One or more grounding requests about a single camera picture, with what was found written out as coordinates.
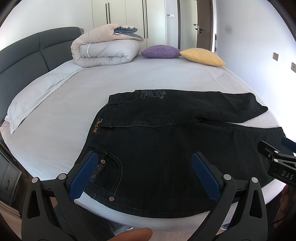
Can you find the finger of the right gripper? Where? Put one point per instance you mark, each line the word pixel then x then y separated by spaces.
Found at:
pixel 267 150
pixel 289 144

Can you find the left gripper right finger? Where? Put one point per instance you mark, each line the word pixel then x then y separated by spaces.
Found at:
pixel 239 212

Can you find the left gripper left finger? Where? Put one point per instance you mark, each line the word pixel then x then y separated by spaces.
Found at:
pixel 49 212

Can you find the black denim pants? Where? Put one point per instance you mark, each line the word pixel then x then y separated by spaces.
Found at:
pixel 144 141

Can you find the right hand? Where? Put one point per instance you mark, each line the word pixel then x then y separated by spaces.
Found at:
pixel 287 199

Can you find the left hand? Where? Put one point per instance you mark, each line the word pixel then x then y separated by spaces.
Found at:
pixel 142 234

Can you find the bedside cabinet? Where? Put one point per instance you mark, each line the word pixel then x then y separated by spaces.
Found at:
pixel 10 177

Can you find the yellow cushion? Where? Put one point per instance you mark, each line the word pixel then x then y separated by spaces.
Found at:
pixel 202 56

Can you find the white pillow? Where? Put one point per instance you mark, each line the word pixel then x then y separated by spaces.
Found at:
pixel 37 91

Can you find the purple cushion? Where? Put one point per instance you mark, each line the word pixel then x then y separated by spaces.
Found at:
pixel 161 51

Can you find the brown door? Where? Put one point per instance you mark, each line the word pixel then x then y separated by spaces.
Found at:
pixel 205 24

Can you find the dark grey headboard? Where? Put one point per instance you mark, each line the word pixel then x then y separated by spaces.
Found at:
pixel 31 57

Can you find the folded beige white duvet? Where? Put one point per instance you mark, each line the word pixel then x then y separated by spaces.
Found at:
pixel 100 47

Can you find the cream wardrobe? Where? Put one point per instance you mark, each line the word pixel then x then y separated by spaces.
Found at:
pixel 148 16

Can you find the folded blue jeans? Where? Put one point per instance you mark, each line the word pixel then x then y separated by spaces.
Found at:
pixel 128 31

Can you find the wall socket plate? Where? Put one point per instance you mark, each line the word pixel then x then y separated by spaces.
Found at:
pixel 293 67

